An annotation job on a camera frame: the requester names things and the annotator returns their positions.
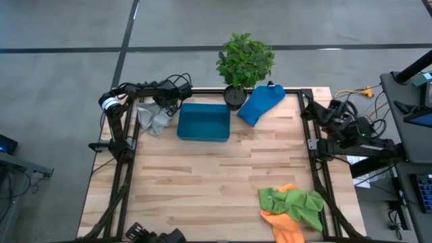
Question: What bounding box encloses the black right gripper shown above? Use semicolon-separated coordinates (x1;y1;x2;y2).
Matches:
300;99;354;136

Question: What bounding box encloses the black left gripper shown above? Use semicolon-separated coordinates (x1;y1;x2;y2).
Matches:
151;82;193;117

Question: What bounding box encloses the grey microfiber towel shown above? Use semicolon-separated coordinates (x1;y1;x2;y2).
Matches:
136;101;173;136

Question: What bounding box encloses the blue microfiber towel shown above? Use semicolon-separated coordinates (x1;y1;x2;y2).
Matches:
237;84;286;128

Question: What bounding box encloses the green microfiber towel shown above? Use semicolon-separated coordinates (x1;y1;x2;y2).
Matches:
258;187;325;233

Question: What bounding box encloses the orange microfiber towel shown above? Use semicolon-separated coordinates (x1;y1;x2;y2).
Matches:
259;183;306;243

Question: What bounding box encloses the teal plastic bin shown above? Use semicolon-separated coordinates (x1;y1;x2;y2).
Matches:
176;103;232;142

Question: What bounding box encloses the potted green leafy plant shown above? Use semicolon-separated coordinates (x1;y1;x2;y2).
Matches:
215;32;275;111

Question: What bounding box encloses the dark laptop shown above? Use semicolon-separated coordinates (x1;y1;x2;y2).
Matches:
394;100;432;128

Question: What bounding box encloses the dark grey side desk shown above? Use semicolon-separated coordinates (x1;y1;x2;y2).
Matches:
349;70;432;243

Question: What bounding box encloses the small teal box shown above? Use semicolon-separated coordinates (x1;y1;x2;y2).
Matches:
412;72;432;87

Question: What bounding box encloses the black bulky device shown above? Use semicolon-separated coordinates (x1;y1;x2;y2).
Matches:
125;221;187;243

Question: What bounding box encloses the black power strip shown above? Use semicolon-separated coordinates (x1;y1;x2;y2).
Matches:
387;200;411;231

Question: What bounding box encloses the black keyboard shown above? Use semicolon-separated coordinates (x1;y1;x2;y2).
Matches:
410;173;432;214

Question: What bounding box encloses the grey side table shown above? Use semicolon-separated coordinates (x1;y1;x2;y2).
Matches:
0;151;55;243

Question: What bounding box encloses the dark device with blue light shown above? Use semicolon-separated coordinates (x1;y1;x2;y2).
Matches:
0;134;18;156

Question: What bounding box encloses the black aluminium table frame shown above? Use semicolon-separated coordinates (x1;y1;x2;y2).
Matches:
76;86;369;243

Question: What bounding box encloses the yellow cable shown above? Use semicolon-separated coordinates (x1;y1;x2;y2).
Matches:
333;86;375;109

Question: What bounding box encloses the black round post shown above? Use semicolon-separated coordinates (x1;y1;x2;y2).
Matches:
394;50;432;84

